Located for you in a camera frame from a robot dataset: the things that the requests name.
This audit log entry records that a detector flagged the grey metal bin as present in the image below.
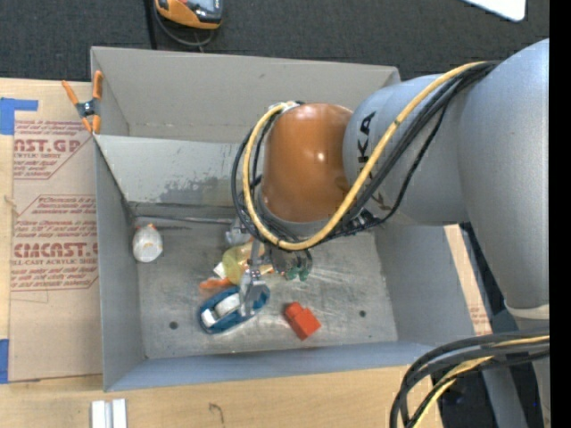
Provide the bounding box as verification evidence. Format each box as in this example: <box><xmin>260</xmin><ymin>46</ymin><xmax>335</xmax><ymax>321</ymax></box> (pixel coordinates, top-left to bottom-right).
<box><xmin>90</xmin><ymin>45</ymin><xmax>476</xmax><ymax>393</ymax></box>

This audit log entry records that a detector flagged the white bottle orange cap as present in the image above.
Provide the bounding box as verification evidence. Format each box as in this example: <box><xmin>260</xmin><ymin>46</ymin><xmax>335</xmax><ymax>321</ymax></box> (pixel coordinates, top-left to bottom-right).
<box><xmin>131</xmin><ymin>223</ymin><xmax>164</xmax><ymax>264</ymax></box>

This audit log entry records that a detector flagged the blue tape dispenser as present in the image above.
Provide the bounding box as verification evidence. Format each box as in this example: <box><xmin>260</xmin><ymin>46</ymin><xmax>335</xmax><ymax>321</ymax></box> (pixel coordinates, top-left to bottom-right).
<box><xmin>197</xmin><ymin>283</ymin><xmax>271</xmax><ymax>335</ymax></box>

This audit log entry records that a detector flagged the red block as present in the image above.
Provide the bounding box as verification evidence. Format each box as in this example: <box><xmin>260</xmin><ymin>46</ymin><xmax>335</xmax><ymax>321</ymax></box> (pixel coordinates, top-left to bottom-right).
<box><xmin>283</xmin><ymin>301</ymin><xmax>323</xmax><ymax>342</ymax></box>

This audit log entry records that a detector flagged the yellow translucent cup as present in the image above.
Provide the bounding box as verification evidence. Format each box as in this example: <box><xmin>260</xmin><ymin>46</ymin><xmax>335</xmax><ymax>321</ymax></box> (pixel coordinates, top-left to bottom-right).
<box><xmin>221</xmin><ymin>244</ymin><xmax>256</xmax><ymax>285</ymax></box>

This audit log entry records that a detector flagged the orange toy carrot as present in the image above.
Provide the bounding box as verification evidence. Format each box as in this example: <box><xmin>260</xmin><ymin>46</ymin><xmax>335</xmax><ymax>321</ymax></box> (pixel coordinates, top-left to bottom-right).
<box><xmin>198</xmin><ymin>277</ymin><xmax>234</xmax><ymax>292</ymax></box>

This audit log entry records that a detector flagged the brown cardboard board red print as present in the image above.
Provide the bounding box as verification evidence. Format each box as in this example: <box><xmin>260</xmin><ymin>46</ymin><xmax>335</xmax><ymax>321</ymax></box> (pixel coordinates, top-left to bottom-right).
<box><xmin>0</xmin><ymin>77</ymin><xmax>494</xmax><ymax>385</ymax></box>

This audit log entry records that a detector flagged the clear plastic piece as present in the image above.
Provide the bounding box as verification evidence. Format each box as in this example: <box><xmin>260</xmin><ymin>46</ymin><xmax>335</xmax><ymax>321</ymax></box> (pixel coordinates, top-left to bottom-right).
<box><xmin>224</xmin><ymin>219</ymin><xmax>252</xmax><ymax>246</ymax></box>

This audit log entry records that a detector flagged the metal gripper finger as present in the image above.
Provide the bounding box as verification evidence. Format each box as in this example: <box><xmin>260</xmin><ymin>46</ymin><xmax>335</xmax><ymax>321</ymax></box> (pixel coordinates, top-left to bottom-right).
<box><xmin>239</xmin><ymin>270</ymin><xmax>254</xmax><ymax>318</ymax></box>
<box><xmin>252</xmin><ymin>276</ymin><xmax>270</xmax><ymax>314</ymax></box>

